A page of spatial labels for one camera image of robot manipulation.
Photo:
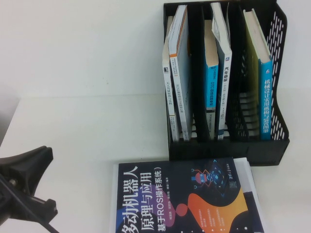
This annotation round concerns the white car suspension book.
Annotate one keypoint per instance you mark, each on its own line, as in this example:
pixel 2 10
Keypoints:
pixel 224 97

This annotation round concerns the black plastic book stand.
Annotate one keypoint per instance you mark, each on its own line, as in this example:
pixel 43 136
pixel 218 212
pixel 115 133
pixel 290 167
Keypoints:
pixel 194 150

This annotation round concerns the blue paperback yellowed pages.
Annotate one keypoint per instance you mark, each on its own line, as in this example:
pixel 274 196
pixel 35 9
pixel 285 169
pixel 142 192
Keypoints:
pixel 211 85

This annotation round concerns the blue hardcover mechanical design book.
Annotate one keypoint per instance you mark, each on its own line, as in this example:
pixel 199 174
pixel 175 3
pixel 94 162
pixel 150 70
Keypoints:
pixel 267 102

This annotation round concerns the dark navy robot book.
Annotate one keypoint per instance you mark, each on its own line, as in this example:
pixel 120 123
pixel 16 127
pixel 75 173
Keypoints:
pixel 170 218

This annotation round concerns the white book orange trim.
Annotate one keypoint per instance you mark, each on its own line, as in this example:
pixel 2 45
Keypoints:
pixel 182 72

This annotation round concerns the thin white spine book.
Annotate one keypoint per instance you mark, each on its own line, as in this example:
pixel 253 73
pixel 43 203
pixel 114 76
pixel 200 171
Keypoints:
pixel 167 97

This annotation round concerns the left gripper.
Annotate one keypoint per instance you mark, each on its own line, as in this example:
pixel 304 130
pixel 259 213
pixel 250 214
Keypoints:
pixel 14 206

